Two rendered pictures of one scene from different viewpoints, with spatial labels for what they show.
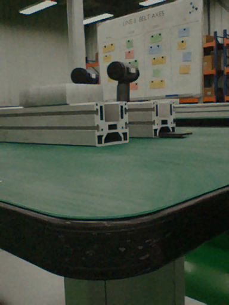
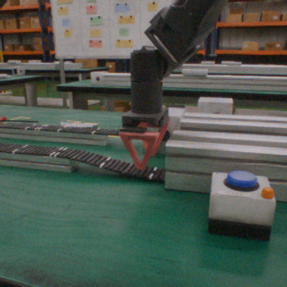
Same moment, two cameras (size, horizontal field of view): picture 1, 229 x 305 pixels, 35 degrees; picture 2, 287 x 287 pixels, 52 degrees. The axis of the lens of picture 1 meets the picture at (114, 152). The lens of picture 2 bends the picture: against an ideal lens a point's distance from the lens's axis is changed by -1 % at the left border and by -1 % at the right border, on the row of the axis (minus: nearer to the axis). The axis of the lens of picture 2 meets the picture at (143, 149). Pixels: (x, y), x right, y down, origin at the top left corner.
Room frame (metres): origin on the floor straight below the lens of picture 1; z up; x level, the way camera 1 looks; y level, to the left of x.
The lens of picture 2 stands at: (0.79, 0.89, 1.01)
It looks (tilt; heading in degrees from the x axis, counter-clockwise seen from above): 18 degrees down; 333
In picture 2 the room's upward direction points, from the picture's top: straight up
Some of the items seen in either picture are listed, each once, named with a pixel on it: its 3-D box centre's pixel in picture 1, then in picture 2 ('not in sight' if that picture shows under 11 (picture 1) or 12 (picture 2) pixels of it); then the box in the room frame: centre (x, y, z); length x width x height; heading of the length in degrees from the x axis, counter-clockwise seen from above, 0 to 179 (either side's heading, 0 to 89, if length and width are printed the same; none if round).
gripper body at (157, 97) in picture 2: not in sight; (146, 101); (1.27, 0.64, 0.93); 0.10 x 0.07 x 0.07; 138
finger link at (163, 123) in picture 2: not in sight; (149, 135); (1.29, 0.63, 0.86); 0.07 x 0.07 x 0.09; 48
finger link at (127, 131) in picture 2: not in sight; (143, 142); (1.25, 0.66, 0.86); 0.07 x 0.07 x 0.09; 48
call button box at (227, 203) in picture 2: not in sight; (238, 200); (1.07, 0.60, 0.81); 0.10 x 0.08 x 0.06; 139
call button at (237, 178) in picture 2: not in sight; (241, 181); (1.06, 0.60, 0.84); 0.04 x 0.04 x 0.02
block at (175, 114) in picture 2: not in sight; (163, 131); (1.41, 0.53, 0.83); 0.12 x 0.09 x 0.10; 139
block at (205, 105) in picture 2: not in sight; (214, 115); (1.50, 0.29, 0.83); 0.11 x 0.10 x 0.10; 139
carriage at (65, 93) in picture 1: (61, 102); not in sight; (0.82, 0.11, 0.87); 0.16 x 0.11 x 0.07; 49
